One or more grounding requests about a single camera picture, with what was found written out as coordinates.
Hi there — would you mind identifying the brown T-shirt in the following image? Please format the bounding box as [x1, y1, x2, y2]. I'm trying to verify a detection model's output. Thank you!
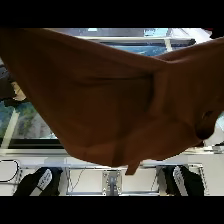
[0, 27, 224, 176]

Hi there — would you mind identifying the beige garment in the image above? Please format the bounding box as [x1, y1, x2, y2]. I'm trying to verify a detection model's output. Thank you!
[11, 81, 28, 103]

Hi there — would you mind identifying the black cable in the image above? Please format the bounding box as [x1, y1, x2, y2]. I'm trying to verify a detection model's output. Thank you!
[69, 167, 86, 194]
[0, 158, 22, 184]

